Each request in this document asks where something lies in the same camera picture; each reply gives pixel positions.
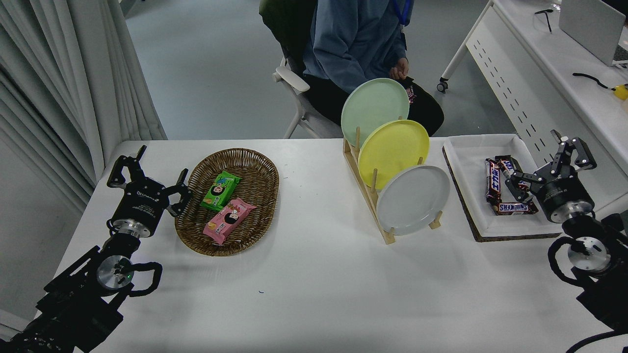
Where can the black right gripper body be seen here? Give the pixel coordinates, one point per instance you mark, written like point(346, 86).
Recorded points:
point(564, 193)

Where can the green snack pack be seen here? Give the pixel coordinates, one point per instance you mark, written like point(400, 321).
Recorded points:
point(221, 191)

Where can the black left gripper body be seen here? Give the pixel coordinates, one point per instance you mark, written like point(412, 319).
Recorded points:
point(140, 203)

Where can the Snickers bar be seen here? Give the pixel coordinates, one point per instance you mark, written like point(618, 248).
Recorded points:
point(508, 164)
point(493, 181)
point(515, 208)

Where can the yellow plate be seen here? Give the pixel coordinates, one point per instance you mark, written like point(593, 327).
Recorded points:
point(392, 152)

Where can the brown oval wicker basket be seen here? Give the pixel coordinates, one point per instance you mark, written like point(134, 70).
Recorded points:
point(255, 196)

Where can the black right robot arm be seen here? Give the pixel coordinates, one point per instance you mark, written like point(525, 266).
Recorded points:
point(601, 294)

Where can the black glasses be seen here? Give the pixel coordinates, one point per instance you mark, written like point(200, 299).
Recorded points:
point(547, 17)

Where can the person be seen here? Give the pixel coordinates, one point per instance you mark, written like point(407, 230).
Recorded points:
point(348, 44)

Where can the grey laptop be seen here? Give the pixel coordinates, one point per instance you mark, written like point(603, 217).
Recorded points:
point(591, 27)

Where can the white desk with perforated panel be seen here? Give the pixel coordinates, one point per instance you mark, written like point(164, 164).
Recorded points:
point(564, 63)

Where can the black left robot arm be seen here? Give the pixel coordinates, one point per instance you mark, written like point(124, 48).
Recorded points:
point(73, 299)

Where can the white tray with dark base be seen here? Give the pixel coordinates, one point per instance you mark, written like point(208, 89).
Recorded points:
point(471, 162)

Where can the person's right hand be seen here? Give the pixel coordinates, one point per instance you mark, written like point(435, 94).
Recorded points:
point(399, 69)

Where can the yellow object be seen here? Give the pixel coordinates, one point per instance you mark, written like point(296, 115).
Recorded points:
point(622, 92)

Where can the wooden plate rack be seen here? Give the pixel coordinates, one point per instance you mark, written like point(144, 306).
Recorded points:
point(365, 189)

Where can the white curtain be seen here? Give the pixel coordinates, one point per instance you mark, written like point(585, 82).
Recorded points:
point(59, 88)

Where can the pale green plate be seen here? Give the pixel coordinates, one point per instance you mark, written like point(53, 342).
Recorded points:
point(370, 105)

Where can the grey plate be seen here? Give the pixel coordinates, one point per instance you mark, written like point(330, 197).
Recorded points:
point(412, 198)

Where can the white chair with dark back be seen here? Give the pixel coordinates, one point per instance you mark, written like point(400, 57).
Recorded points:
point(292, 78)

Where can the pink snack pack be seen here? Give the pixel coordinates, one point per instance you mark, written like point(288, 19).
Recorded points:
point(228, 220)

